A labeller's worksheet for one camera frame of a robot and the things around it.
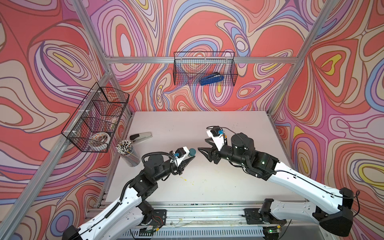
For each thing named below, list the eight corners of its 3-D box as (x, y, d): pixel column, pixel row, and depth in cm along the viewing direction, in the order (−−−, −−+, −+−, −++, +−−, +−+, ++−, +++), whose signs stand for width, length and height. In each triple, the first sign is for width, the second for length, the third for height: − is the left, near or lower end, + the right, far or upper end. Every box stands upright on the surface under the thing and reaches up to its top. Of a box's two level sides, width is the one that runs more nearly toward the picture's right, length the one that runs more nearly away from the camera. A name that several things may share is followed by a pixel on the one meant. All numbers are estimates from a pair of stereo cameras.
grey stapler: (131, 143, 104) (129, 139, 101) (131, 138, 106) (129, 135, 103) (152, 138, 106) (151, 135, 103) (152, 134, 109) (150, 131, 105)
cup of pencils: (126, 167, 92) (114, 151, 78) (130, 155, 97) (119, 139, 83) (138, 167, 92) (128, 151, 78) (141, 155, 97) (132, 139, 83)
